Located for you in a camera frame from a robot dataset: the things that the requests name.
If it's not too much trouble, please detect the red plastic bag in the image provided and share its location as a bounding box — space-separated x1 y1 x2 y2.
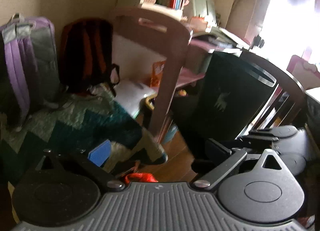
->
124 172 158 184

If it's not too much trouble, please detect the pink headboard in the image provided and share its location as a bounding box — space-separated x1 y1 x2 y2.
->
286 55 320 89

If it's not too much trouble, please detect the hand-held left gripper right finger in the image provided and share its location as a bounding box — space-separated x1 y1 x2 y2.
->
194 138 288 191

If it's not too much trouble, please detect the pink patterned cloth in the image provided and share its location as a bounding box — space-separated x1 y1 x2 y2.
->
297 216 316 229

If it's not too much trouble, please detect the dark wooden chair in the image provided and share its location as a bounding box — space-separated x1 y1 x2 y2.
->
192 51 308 169

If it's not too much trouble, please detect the purple grey backpack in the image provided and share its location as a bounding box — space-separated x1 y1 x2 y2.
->
0 13 62 131

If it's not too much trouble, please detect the blue container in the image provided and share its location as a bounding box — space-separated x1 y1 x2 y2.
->
167 124 178 141

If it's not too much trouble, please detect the dark green trash bin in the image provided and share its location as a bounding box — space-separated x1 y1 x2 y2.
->
175 48 278 141

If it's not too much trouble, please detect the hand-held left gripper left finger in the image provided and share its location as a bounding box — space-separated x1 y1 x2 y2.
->
35 140 125 191

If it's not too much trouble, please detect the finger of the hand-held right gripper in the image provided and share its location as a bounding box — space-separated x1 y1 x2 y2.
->
236 135 279 147
249 128 276 135

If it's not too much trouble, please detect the teal white zigzag quilt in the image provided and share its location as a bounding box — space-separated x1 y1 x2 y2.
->
0 83 169 189

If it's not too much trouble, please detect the pink box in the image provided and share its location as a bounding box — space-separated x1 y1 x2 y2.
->
191 17 209 29

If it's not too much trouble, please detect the black knobbed gadget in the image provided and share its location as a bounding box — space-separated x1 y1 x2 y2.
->
251 35 265 49

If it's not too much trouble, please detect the orange snack bag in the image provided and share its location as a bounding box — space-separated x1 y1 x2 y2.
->
150 61 167 88

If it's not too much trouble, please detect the black orange backpack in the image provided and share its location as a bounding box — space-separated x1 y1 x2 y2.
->
59 18 120 94

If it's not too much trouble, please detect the white storage box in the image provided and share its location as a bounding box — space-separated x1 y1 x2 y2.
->
116 80 158 119

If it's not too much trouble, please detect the pile of magazines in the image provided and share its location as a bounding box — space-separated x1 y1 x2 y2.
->
192 27 250 50

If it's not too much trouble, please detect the pale green folder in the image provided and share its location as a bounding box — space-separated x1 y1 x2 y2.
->
192 0 215 19

